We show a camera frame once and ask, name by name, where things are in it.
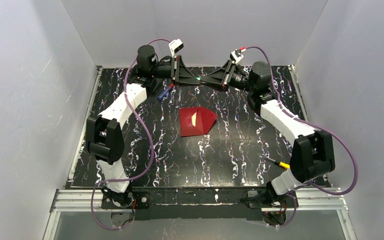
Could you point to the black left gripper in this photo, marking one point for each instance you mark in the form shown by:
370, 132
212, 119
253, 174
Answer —
177, 69

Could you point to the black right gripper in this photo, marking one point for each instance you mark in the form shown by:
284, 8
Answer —
229, 73

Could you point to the cream paper letter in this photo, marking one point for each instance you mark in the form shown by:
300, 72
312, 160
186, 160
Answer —
194, 119

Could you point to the red paper envelope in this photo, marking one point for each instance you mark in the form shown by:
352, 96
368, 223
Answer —
204, 122

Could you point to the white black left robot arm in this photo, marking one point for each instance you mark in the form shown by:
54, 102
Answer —
103, 134

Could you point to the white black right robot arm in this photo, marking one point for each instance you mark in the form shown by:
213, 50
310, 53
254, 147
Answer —
312, 150

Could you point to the blue red screwdriver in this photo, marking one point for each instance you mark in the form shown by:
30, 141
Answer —
165, 92

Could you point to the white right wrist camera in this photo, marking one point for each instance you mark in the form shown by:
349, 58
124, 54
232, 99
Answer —
237, 55

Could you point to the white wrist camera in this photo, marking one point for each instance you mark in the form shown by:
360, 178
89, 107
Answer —
237, 55
175, 46

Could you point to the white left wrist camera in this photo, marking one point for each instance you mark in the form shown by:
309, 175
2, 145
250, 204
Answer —
175, 46

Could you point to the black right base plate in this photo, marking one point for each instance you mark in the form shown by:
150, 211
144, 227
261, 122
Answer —
257, 199

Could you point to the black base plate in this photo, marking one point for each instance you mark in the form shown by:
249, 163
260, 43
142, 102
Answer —
257, 199
125, 200

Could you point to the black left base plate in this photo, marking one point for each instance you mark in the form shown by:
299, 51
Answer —
125, 200

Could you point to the aluminium front rail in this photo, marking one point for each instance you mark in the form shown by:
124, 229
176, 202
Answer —
83, 200

